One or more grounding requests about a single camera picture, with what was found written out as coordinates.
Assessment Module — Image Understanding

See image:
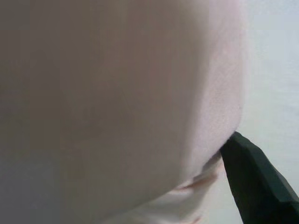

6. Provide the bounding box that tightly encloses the pink floral pillow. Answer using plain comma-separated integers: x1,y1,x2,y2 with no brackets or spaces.
0,0,249,224

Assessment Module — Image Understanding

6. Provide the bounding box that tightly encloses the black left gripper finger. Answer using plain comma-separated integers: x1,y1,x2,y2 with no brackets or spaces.
221,132,299,224

